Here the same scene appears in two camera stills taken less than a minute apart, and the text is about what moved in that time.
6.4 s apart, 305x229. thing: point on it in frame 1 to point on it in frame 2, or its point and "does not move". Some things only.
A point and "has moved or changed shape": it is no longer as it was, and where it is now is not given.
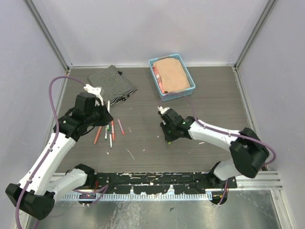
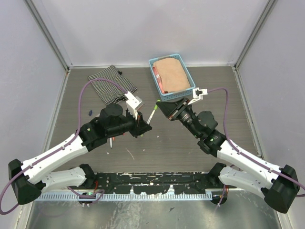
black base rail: (181, 182) does not move
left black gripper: (107, 117) to (140, 126)
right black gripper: (168, 138) to (167, 108)
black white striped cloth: (115, 87) does not move
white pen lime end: (108, 107) has moved or changed shape
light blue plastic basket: (177, 94) does not move
